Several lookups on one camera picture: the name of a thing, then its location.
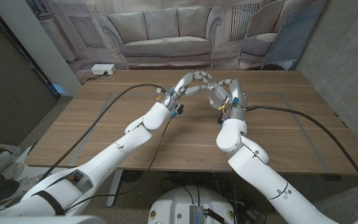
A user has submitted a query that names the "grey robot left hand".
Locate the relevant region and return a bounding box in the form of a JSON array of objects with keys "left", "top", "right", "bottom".
[{"left": 163, "top": 70, "right": 214, "bottom": 117}]

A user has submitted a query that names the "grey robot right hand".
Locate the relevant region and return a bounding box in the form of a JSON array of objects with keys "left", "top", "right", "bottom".
[{"left": 208, "top": 78, "right": 249, "bottom": 121}]

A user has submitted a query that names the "white shipping label paper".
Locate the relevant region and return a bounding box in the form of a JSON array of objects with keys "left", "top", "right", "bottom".
[{"left": 208, "top": 88, "right": 229, "bottom": 110}]

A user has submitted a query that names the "printed sofa room backdrop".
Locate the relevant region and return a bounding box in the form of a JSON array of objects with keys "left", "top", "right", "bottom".
[{"left": 25, "top": 0, "right": 329, "bottom": 85}]

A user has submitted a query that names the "blue grey leaning board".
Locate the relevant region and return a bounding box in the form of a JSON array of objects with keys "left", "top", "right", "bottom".
[{"left": 261, "top": 0, "right": 329, "bottom": 71}]

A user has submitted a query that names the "white power outlet box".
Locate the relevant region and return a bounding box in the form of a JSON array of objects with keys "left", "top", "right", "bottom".
[{"left": 91, "top": 63, "right": 117, "bottom": 76}]

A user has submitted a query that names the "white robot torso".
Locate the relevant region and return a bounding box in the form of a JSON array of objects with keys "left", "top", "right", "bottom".
[{"left": 147, "top": 185, "right": 238, "bottom": 224}]

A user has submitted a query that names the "white table leg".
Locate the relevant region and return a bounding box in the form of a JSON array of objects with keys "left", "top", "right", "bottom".
[{"left": 106, "top": 169, "right": 124, "bottom": 208}]

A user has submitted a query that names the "silver box on torso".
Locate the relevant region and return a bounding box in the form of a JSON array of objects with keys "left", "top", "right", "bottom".
[{"left": 188, "top": 204, "right": 205, "bottom": 224}]

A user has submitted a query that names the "white sneaker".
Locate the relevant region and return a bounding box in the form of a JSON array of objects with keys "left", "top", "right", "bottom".
[
  {"left": 0, "top": 161, "right": 25, "bottom": 181},
  {"left": 19, "top": 174, "right": 43, "bottom": 187}
]

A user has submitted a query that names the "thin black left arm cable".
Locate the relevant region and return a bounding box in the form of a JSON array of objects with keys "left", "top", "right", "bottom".
[{"left": 63, "top": 116, "right": 173, "bottom": 212}]

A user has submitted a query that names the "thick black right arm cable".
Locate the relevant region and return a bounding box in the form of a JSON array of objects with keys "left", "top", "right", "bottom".
[{"left": 246, "top": 105, "right": 358, "bottom": 203}]

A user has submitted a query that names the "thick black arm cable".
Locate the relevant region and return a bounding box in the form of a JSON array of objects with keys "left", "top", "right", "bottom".
[
  {"left": 37, "top": 83, "right": 167, "bottom": 183},
  {"left": 246, "top": 105, "right": 358, "bottom": 203}
]

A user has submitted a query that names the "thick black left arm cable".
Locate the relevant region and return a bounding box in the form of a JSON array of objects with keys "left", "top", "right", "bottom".
[{"left": 37, "top": 83, "right": 167, "bottom": 183}]

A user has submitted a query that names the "black outlet box cord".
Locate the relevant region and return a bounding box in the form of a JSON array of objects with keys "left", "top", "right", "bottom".
[{"left": 85, "top": 70, "right": 109, "bottom": 82}]

